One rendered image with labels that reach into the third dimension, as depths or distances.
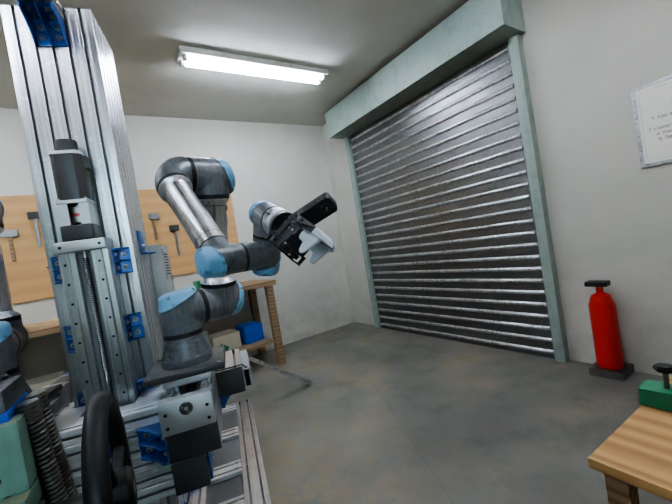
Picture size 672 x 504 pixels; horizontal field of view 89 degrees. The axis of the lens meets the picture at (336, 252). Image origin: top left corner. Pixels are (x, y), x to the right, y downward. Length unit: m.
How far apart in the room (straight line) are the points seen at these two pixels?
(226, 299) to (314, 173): 3.61
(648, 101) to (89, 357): 2.91
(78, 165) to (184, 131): 2.94
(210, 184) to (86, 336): 0.61
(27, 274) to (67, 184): 2.62
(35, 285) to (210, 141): 2.12
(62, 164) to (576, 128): 2.74
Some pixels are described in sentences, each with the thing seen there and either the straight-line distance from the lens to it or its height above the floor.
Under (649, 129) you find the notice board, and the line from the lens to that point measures 2.73.
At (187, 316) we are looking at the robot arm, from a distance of 1.17.
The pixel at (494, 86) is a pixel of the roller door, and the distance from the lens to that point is 3.15.
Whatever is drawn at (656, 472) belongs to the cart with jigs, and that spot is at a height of 0.53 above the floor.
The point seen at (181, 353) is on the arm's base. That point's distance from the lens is 1.18.
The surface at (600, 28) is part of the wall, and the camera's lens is 2.94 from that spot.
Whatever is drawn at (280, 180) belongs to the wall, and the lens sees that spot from 4.42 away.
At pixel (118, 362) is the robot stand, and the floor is 0.86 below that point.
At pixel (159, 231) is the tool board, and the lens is 3.92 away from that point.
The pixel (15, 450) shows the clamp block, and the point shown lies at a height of 0.93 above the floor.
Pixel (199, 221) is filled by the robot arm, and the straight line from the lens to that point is 0.94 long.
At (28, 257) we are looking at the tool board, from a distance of 3.93.
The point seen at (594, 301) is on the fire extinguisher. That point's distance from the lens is 2.74.
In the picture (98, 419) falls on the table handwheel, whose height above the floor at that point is 0.94.
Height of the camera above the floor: 1.12
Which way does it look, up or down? 2 degrees down
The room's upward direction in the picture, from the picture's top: 9 degrees counter-clockwise
